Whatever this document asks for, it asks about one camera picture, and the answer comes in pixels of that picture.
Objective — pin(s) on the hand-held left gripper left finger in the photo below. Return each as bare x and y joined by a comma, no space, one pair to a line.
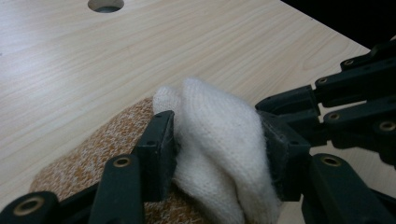
157,149

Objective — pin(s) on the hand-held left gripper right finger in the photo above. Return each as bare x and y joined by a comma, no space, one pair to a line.
285,155

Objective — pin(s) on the brown knitted sock white toe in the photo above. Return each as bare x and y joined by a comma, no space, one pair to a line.
218,140
93,155

